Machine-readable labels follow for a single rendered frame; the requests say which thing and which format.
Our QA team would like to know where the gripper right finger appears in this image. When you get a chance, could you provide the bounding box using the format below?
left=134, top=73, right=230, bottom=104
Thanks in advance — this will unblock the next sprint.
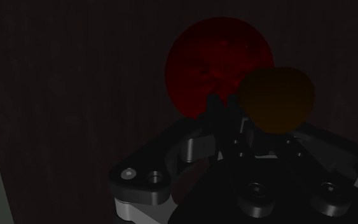
left=226, top=94, right=358, bottom=197

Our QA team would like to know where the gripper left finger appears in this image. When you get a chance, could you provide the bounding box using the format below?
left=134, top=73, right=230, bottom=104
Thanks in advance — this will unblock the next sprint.
left=108, top=94, right=228, bottom=224

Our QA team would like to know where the orange round fruit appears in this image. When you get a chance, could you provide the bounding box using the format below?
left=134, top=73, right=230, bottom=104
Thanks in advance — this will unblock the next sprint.
left=237, top=66, right=316, bottom=135

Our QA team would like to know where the dark wooden table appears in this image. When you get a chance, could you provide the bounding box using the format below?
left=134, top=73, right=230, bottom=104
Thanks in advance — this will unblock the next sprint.
left=0, top=0, right=358, bottom=224

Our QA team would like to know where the dark red round object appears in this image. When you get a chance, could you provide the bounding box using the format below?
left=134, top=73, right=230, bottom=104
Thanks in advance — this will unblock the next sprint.
left=164, top=17, right=275, bottom=120

